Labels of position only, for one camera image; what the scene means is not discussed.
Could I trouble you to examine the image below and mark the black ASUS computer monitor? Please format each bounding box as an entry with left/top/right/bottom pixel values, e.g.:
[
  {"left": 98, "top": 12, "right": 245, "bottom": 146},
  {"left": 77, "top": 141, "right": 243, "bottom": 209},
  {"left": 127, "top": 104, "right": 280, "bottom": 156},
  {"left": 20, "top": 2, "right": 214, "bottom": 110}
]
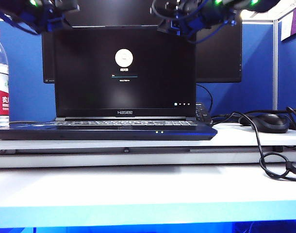
[{"left": 41, "top": 0, "right": 243, "bottom": 84}]

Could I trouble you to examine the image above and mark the thin black desk cable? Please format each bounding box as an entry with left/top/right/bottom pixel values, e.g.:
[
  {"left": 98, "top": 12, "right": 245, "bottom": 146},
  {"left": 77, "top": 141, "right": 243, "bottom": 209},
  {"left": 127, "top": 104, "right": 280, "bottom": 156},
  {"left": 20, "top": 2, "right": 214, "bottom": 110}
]
[{"left": 211, "top": 112, "right": 296, "bottom": 183}]

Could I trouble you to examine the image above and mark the black and grey mouse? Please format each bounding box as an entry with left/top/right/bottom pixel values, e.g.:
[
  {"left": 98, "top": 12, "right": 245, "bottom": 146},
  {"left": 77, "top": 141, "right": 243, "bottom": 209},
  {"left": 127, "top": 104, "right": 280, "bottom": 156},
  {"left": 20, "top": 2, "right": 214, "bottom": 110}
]
[{"left": 250, "top": 114, "right": 290, "bottom": 134}]

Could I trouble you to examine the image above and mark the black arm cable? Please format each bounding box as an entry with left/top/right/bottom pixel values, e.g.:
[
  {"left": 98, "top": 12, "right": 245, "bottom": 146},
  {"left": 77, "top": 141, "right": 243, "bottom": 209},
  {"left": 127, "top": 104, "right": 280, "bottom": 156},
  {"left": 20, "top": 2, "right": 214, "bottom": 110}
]
[
  {"left": 0, "top": 9, "right": 41, "bottom": 36},
  {"left": 151, "top": 0, "right": 178, "bottom": 20}
]

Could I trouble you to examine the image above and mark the black desktop keyboard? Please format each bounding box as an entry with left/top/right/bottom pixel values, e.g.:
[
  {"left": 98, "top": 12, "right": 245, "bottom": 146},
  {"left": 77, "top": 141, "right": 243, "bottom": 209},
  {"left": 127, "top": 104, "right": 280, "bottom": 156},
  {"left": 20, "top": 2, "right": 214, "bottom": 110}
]
[{"left": 195, "top": 101, "right": 213, "bottom": 126}]

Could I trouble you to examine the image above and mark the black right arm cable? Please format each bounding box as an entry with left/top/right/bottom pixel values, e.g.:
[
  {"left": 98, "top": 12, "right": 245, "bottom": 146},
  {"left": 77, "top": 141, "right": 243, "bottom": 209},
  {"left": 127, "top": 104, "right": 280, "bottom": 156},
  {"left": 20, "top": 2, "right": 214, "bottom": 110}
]
[{"left": 151, "top": 0, "right": 178, "bottom": 20}]

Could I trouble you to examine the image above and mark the white paper sign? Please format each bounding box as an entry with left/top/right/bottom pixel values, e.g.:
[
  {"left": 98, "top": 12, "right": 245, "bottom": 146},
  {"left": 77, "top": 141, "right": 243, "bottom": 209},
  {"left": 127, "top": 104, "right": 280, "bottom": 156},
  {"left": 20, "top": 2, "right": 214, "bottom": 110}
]
[{"left": 280, "top": 14, "right": 294, "bottom": 42}]

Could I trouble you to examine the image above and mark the black Hasee laptop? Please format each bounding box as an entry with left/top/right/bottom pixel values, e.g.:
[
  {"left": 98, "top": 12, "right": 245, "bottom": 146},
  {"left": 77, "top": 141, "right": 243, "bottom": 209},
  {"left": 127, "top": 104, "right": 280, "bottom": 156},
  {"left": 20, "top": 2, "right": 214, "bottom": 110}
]
[{"left": 0, "top": 25, "right": 218, "bottom": 142}]

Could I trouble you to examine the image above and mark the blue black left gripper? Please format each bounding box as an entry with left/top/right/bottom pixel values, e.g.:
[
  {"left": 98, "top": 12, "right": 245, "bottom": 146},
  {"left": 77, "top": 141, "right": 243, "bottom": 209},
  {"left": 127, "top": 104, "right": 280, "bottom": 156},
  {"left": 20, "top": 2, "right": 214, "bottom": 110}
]
[{"left": 40, "top": 0, "right": 66, "bottom": 32}]

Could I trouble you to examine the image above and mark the clear water bottle red label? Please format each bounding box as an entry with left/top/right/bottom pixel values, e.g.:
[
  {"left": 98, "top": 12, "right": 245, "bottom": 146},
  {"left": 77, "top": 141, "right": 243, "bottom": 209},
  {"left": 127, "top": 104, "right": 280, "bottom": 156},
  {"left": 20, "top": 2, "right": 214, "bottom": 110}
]
[{"left": 0, "top": 26, "right": 10, "bottom": 130}]

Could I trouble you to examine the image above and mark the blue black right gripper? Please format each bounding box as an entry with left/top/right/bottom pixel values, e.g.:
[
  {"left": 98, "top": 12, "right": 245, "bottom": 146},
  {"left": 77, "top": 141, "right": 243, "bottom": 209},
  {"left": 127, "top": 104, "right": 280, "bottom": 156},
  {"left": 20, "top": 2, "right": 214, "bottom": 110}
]
[{"left": 157, "top": 4, "right": 238, "bottom": 37}]

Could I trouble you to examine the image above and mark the silver partition post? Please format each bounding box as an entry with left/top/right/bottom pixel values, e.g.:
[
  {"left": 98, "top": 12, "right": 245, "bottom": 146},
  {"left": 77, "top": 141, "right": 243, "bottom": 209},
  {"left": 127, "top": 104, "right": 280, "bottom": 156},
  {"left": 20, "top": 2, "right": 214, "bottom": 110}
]
[{"left": 271, "top": 19, "right": 279, "bottom": 111}]

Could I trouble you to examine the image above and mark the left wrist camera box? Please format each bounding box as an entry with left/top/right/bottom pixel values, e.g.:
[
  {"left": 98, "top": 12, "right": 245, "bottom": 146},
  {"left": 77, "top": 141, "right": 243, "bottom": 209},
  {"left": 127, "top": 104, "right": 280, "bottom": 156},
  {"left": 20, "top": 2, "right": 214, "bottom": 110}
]
[{"left": 54, "top": 0, "right": 81, "bottom": 13}]

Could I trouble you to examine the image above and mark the thin black monitor cable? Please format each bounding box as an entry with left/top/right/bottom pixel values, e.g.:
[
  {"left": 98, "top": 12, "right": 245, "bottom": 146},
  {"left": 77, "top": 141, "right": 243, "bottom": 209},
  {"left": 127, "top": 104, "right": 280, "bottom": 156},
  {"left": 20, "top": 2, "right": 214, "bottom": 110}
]
[{"left": 196, "top": 83, "right": 214, "bottom": 117}]

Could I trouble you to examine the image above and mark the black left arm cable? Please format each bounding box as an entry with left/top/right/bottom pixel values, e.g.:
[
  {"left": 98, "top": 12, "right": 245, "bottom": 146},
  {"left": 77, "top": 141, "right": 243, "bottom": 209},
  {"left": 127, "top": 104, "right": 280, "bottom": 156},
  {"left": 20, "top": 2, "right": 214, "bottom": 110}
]
[{"left": 0, "top": 9, "right": 41, "bottom": 36}]

